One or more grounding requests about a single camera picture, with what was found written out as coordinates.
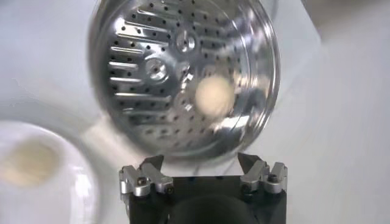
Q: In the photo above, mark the white steamed baozi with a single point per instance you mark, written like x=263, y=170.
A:
x=30, y=161
x=214, y=95

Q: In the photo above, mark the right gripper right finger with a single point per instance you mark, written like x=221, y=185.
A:
x=272, y=179

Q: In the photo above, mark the white round plate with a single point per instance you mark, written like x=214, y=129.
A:
x=70, y=188

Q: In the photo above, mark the perforated steel steamer basket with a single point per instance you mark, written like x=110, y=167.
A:
x=146, y=100

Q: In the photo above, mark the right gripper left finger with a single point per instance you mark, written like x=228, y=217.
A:
x=137, y=181

